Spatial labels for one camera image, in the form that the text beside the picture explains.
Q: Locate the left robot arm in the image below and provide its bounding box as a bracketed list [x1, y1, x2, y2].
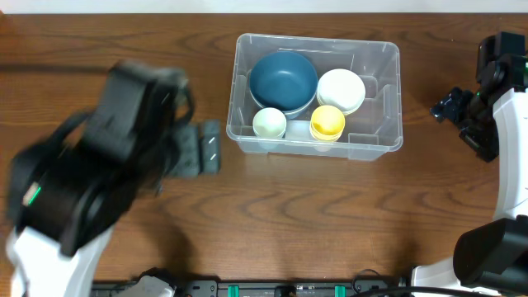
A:
[6, 61, 220, 296]

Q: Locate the white small bowl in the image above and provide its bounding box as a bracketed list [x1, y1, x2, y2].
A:
[316, 68, 366, 116]

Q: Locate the large cream bowl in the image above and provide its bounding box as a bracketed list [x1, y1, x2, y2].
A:
[251, 95, 316, 120]

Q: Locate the clear plastic storage bin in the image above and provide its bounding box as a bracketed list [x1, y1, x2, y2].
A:
[225, 33, 404, 162]

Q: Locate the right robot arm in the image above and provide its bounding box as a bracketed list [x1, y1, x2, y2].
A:
[409, 31, 527, 296]

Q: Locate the yellow cup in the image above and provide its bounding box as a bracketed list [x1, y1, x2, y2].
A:
[309, 105, 346, 142]

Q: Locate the cream paper cup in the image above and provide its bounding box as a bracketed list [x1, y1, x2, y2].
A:
[252, 107, 287, 139]

